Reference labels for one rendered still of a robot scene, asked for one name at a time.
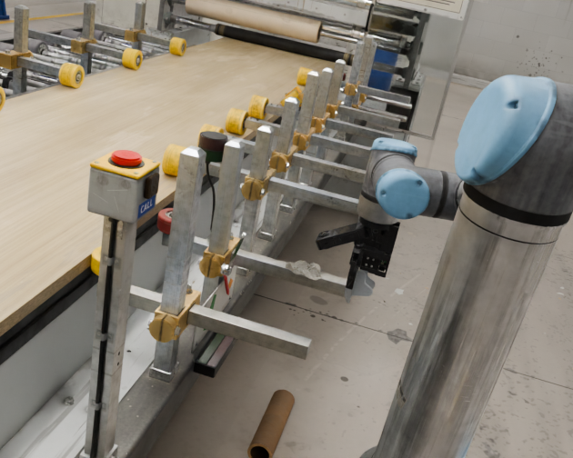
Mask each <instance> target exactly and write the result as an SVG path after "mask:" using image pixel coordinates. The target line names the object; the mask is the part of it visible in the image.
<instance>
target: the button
mask: <svg viewBox="0 0 573 458"><path fill-rule="evenodd" d="M111 159H112V161H113V162H114V163H116V164H120V165H124V166H136V165H139V164H141V163H142V156H141V155H140V154H139V153H137V152H134V151H129V150H117V151H114V152H113V153H112V154H111Z"/></svg>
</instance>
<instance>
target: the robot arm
mask: <svg viewBox="0 0 573 458"><path fill-rule="evenodd" d="M457 143H458V147H457V150H456V153H455V168H456V172H457V173H451V172H446V171H440V170H435V169H429V168H424V167H419V166H415V165H414V162H415V160H416V158H417V148H416V147H415V146H414V145H412V144H410V143H407V142H404V141H400V140H396V139H391V138H378V139H376V140H375V141H374V143H373V146H372V148H371V149H370V151H371V154H370V157H369V161H368V165H367V171H366V175H365V179H364V183H363V186H362V190H361V193H360V197H359V201H358V205H357V213H358V214H359V223H355V224H350V225H346V226H343V227H339V228H336V229H333V230H328V231H324V232H321V233H320V234H319V235H318V236H317V239H316V243H317V247H318V250H324V249H328V248H332V247H334V246H338V245H341V244H347V243H351V242H354V245H355V246H354V249H353V252H352V255H351V259H350V263H349V264H350V269H349V273H348V277H347V284H346V290H345V298H346V301H347V303H349V302H350V299H351V296H353V295H356V296H370V295H371V294H372V293H373V288H374V287H375V282H374V281H373V280H372V279H371V278H369V277H368V275H367V273H371V274H374V275H377V276H381V277H384V278H386V274H387V268H388V265H389V262H390V258H391V255H392V252H393V248H394V245H395V241H396V239H397V232H398V229H399V226H400V222H399V221H398V219H402V220H406V219H411V218H414V217H416V216H418V215H421V216H426V217H433V218H438V219H444V220H449V221H454V222H453V224H452V226H451V229H450V232H449V235H448V238H447V242H446V245H445V248H444V251H443V254H442V256H441V259H440V262H439V265H438V268H437V272H436V275H435V277H434V280H433V283H432V285H431V288H430V291H429V294H428V297H427V301H426V304H425V307H424V310H423V313H422V315H421V318H420V321H419V324H418V327H417V331H416V333H415V336H414V339H413V342H412V344H411V347H410V350H409V353H408V356H407V360H406V363H405V366H404V369H403V372H402V374H401V377H400V380H399V382H398V385H397V389H396V392H395V395H394V398H393V401H392V404H391V406H390V409H389V412H388V415H387V419H386V422H385V425H384V428H383V431H382V434H381V436H380V439H379V442H378V444H377V446H374V447H372V448H369V449H368V450H366V451H365V452H364V453H363V454H362V455H361V456H360V457H359V458H465V456H466V454H467V450H468V448H469V446H470V444H471V442H472V440H473V437H474V435H475V433H476V430H477V428H478V425H479V423H480V420H481V418H482V416H483V413H484V412H485V410H486V407H487V405H488V401H489V399H490V397H491V394H492V393H493V391H494V388H495V386H496V384H497V381H498V378H499V376H500V374H501V372H502V369H503V367H504V365H505V362H506V360H507V358H508V355H509V353H510V350H511V348H512V346H513V343H514V342H515V339H516V337H517V335H518V331H519V329H520V326H521V325H522V323H523V320H524V318H525V316H526V313H527V311H528V308H529V306H530V304H531V301H532V299H533V297H534V294H535V292H536V290H537V288H538V285H539V282H540V280H541V278H542V275H543V273H544V272H545V269H546V267H547V265H548V261H549V259H550V256H551V255H552V252H553V250H554V248H555V245H556V243H557V241H558V238H559V236H560V233H561V231H562V229H563V227H564V226H565V225H567V224H568V221H569V219H570V216H571V215H572V213H573V85H570V84H565V83H560V82H555V81H553V80H551V79H550V78H547V77H542V76H540V77H527V76H521V75H505V76H502V77H499V78H498V79H496V80H494V81H493V82H492V83H490V84H489V85H488V86H487V87H486V88H485V89H484V90H483V91H482V92H481V93H480V94H479V96H478V97H477V99H476V100H475V102H474V104H473V105H472V106H471V108H470V110H469V111H468V113H467V117H466V119H465V121H464V124H463V125H462V128H461V131H460V134H459V137H458V140H457ZM359 267H360V271H358V270H359ZM379 270H380V271H379ZM385 270H386V271H385ZM381 271H383V272H381ZM384 271H385V272H384Z"/></svg>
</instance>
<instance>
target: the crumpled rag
mask: <svg viewBox="0 0 573 458"><path fill-rule="evenodd" d="M286 268H287V270H290V271H291V272H293V273H295V274H302V275H304V276H306V277H308V278H309V279H313V280H318V278H319V279H320V278H323V276H322V275H321V274H320V273H319V272H323V270H322V269H321V268H320V266H319V264H317V263H314V262H311V263H307V261H302V260H299V261H298V262H295V263H294V262H293V263H291V262H290V263H286Z"/></svg>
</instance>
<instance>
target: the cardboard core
mask: <svg viewBox="0 0 573 458"><path fill-rule="evenodd" d="M294 402H295V398H294V396H293V394H292V393H291V392H289V391H287V390H277V391H275V392H274V394H273V396H272V398H271V400H270V403H269V405H268V407H267V409H266V411H265V414H264V416H263V418H262V420H261V422H260V424H259V426H258V428H257V430H256V433H255V435H254V438H253V440H252V442H251V444H250V445H249V447H248V450H247V454H248V456H249V458H272V457H273V454H274V452H275V449H276V446H277V444H278V442H279V439H280V437H281V434H282V432H283V430H284V428H285V425H286V423H287V419H288V416H289V415H290V412H291V410H292V407H293V405H294Z"/></svg>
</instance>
